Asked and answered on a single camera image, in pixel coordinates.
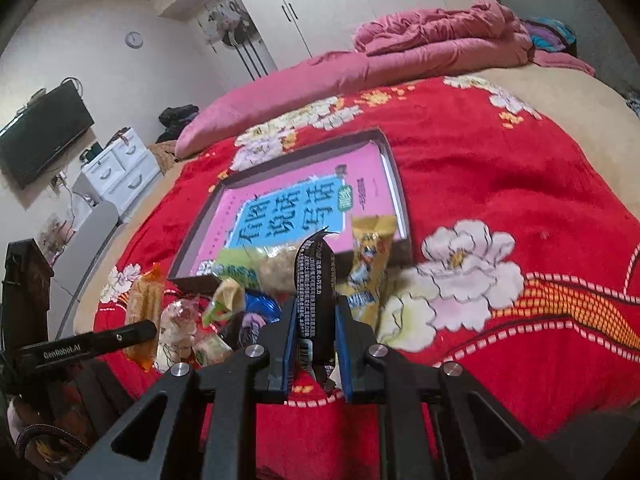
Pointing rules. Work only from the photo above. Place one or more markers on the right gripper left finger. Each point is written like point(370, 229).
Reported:
point(199, 424)

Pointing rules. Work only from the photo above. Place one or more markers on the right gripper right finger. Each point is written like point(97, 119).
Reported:
point(434, 422)

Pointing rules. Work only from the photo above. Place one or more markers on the orange cracker packet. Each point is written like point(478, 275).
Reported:
point(145, 303)

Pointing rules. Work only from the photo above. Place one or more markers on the clear bag meat floss snack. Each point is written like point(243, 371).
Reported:
point(275, 267)

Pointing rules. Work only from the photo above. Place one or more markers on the black snack bar wrapper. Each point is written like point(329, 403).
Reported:
point(314, 280)

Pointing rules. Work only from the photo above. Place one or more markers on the green snack packet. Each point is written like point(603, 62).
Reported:
point(234, 272)

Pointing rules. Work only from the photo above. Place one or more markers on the round cake in clear wrapper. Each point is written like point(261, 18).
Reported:
point(211, 350)

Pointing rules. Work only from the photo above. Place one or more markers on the blue snack packet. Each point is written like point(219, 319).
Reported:
point(263, 305)

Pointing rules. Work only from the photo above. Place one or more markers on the clear wrapped pastry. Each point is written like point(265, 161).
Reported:
point(178, 328)

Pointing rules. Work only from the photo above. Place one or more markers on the dark shallow box tray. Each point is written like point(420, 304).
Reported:
point(401, 254)

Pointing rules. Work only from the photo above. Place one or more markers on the yellow snack packet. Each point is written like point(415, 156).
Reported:
point(363, 287)

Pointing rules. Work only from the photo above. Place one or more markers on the red floral blanket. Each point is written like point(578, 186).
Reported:
point(527, 264)

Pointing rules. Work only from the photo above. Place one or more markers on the pink and blue book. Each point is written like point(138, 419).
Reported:
point(296, 201)

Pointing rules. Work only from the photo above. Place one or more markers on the white drawer cabinet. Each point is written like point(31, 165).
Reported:
point(119, 174)

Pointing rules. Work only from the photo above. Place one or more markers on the black clothes pile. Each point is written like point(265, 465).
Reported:
point(174, 120)

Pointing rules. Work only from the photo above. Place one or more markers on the beige bed sheet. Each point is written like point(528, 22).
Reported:
point(591, 112)

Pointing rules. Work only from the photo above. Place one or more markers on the pink quilt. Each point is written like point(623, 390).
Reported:
point(395, 48)

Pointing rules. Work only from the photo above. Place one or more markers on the white wardrobe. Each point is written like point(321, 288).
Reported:
point(248, 39)

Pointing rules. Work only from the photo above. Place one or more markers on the teal purple clothes pile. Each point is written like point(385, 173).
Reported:
point(550, 35)

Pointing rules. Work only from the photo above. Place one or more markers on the wall mounted television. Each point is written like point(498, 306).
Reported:
point(35, 139)

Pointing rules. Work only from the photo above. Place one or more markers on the round wall clock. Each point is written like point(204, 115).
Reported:
point(134, 40)

